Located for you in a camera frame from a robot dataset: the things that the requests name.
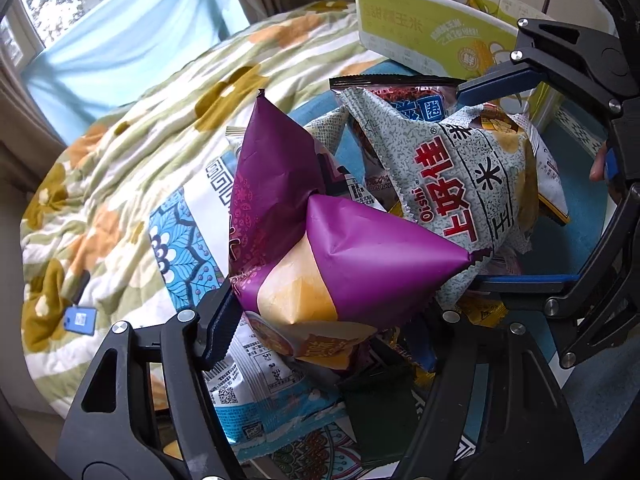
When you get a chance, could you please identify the gold snack bag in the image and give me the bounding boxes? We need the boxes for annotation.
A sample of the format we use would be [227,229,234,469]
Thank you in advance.
[457,294,508,328]

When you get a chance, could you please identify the orange snack bag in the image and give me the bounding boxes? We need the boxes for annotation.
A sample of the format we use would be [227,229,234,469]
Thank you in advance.
[480,104,570,233]

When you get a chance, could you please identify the grey Oishi snack bag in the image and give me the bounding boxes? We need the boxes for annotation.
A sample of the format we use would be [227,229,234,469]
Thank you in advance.
[340,87,533,308]

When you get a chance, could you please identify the blue cream snack bag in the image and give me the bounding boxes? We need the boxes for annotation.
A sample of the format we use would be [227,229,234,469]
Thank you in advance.
[203,316,346,462]

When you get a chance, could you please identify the purple snack bag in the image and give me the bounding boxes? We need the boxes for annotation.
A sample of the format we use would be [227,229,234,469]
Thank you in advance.
[229,96,484,328]

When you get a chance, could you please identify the dark red chocolate snack bag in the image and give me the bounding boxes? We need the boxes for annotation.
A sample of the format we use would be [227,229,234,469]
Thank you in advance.
[330,74,463,209]

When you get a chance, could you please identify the person's right hand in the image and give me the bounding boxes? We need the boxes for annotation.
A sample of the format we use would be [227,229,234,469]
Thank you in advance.
[589,143,608,182]

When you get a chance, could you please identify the green cardboard box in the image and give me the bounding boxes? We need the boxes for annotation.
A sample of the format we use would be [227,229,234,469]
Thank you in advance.
[350,0,566,134]

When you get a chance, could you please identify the blue tag card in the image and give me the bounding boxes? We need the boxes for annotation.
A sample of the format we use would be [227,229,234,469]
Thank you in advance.
[63,306,96,336]

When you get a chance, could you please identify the floral duvet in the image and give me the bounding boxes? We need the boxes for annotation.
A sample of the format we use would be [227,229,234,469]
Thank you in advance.
[20,0,381,415]

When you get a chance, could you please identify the teal patterned tablecloth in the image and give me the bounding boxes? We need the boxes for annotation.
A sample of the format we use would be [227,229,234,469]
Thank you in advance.
[150,58,640,480]

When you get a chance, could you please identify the left brown curtain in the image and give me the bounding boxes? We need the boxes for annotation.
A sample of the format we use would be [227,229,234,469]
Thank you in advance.
[0,47,66,192]

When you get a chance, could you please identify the light blue hanging cloth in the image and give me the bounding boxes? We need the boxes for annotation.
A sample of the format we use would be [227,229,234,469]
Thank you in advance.
[22,0,248,144]

